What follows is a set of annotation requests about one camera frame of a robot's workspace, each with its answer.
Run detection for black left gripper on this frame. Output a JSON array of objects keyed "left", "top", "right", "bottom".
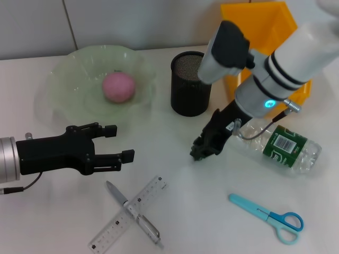
[{"left": 15, "top": 122, "right": 136, "bottom": 176}]

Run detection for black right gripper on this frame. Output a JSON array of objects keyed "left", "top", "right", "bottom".
[{"left": 189, "top": 99, "right": 250, "bottom": 162}]

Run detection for pink peach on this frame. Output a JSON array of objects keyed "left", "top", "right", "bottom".
[{"left": 102, "top": 71, "right": 137, "bottom": 104}]

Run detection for clear bottle with green label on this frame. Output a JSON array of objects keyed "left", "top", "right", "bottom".
[{"left": 225, "top": 117, "right": 323, "bottom": 176}]

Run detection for black mesh pen holder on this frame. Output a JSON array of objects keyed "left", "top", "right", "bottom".
[{"left": 170, "top": 51, "right": 213, "bottom": 117}]

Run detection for transparent plastic ruler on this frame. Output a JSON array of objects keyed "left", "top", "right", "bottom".
[{"left": 88, "top": 175, "right": 170, "bottom": 254}]

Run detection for translucent green fruit bowl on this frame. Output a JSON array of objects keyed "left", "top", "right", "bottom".
[{"left": 44, "top": 44, "right": 158, "bottom": 128}]

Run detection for grey white pen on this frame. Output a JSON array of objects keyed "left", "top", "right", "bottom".
[{"left": 105, "top": 180, "right": 165, "bottom": 250}]

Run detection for blue scissors with sheath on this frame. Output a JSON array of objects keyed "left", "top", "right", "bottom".
[{"left": 228, "top": 193, "right": 305, "bottom": 246}]

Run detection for yellow plastic bin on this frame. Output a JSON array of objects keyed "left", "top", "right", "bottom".
[{"left": 220, "top": 1, "right": 314, "bottom": 112}]

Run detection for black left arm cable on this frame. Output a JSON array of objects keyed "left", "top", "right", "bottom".
[{"left": 0, "top": 171, "right": 43, "bottom": 195}]

